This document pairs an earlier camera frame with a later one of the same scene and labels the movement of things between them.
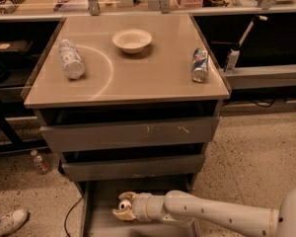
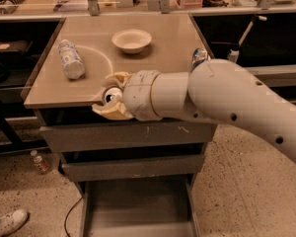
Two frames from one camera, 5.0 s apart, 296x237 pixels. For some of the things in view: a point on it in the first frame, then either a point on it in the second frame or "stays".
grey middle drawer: (128, 168) stays
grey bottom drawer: (98, 199) stays
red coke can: (124, 204) -> (112, 94)
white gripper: (142, 205) -> (138, 94)
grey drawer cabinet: (129, 102) stays
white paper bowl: (131, 40) stays
